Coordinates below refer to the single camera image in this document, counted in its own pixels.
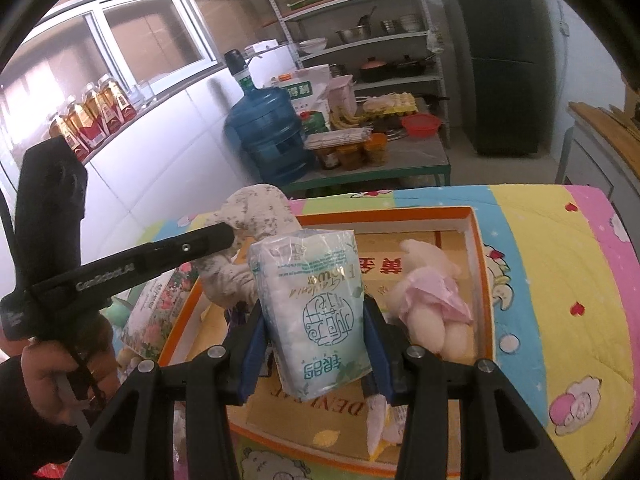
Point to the oil bottle red label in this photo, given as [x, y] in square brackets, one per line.
[67, 135]
[117, 100]
[102, 107]
[84, 120]

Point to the ceramic bowl stack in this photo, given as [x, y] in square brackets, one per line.
[411, 22]

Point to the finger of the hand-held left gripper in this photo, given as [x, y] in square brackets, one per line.
[195, 245]

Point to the glass cup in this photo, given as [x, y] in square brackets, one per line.
[142, 94]

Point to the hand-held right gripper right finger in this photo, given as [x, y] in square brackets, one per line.
[382, 365]

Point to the floral tissue box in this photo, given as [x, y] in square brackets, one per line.
[155, 315]

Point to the grey kitchen counter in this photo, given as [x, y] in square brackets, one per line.
[590, 170]

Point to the egg tray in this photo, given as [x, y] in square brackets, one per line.
[390, 103]

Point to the red plastic basket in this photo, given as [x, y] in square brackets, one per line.
[421, 125]

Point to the water pump dispenser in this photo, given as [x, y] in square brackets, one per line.
[237, 67]

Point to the green bag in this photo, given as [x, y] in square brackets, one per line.
[313, 122]

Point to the pale green round sponge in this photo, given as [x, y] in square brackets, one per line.
[120, 316]

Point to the dark grey refrigerator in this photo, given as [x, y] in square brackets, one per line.
[490, 60]

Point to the beige plush doll pink dress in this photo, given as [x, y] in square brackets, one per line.
[430, 300]

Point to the speckled white plush toy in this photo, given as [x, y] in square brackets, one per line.
[255, 210]

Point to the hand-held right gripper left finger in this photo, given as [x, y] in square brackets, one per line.
[250, 360]

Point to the small tissue packet yellow print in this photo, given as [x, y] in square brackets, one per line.
[385, 425]

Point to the white tissue pack teal print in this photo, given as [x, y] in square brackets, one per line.
[310, 300]

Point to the metal shelf rack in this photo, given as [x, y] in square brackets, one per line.
[360, 7]

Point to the white sack green print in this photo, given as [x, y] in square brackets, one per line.
[305, 87]

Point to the small white box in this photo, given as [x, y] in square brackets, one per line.
[270, 46]

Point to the orange-rimmed golden shallow box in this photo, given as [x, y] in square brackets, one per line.
[380, 242]

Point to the blue water jug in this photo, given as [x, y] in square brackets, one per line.
[265, 130]

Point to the black pot red lid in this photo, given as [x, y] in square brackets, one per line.
[373, 71]

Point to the white bowl stack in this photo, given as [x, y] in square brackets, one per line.
[312, 45]

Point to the person's left hand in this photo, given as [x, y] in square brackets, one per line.
[65, 375]

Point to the wooden chopping board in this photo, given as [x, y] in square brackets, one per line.
[605, 125]

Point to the black wok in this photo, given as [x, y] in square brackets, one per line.
[407, 66]

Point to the steel mixing bowl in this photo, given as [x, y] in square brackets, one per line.
[353, 36]

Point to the small steel bowls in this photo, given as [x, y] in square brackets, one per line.
[390, 26]

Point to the grey low table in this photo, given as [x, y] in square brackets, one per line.
[415, 157]

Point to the bananas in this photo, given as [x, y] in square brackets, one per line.
[345, 119]

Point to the sliding window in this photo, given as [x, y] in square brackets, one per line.
[140, 35]

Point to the dried noodle packet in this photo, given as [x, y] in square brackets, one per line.
[340, 138]

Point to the orange sauce jar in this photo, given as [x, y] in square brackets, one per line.
[375, 151]
[327, 158]
[350, 157]

